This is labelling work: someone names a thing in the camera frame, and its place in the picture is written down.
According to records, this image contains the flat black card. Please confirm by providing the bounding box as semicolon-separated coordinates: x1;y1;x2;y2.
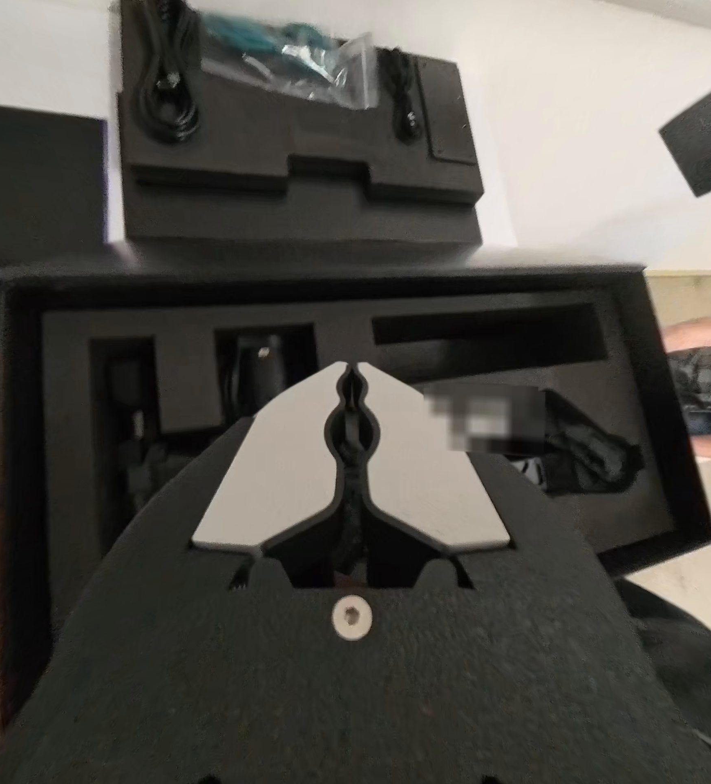
416;56;478;167

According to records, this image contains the coiled black cable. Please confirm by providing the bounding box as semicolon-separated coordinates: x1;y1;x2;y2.
136;0;204;147

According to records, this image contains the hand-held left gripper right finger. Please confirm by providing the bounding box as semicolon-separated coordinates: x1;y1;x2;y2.
353;360;512;557

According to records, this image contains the person's dark clothing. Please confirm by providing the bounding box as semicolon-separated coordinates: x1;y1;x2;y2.
622;579;711;773

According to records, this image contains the white desk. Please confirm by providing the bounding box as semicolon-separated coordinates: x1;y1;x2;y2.
0;0;711;276

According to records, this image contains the black foam cut-out piece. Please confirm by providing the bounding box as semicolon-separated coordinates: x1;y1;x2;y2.
657;61;711;198

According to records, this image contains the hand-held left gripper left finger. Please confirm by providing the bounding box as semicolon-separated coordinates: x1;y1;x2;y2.
190;360;353;557

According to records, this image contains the black box with foam slots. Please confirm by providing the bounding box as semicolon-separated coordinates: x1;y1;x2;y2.
0;262;711;693

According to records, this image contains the black power adapter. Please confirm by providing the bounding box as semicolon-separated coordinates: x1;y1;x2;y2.
105;358;175;491

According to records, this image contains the black device with white logo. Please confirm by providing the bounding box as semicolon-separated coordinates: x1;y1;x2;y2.
224;331;298;423

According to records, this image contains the black cloth pouch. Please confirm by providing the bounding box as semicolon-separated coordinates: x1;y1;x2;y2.
515;389;646;498

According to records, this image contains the thin black cable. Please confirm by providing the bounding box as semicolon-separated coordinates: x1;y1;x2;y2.
379;48;423;147

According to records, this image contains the clear bag with green parts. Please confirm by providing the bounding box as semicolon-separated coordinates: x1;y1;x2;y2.
199;11;375;112

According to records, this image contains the black foam insert tray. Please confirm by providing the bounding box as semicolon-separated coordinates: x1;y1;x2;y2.
115;0;486;261

